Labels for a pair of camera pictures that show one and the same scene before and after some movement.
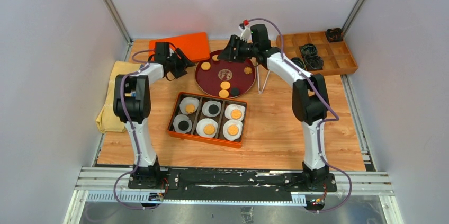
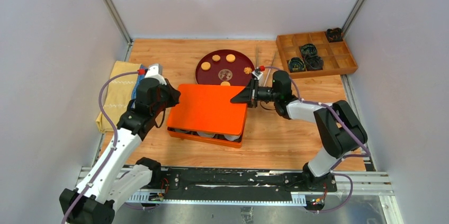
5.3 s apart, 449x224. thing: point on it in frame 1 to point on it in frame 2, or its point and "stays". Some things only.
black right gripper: [230, 54] to [249, 96]
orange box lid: [195, 46] to [208, 108]
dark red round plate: [224, 78] stays
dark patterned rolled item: [334, 35] stays
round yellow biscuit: [205, 66] stays
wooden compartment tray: [336, 56] stays
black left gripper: [183, 62] to [173, 93]
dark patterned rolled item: [308, 50] stays
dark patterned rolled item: [313, 62] stays
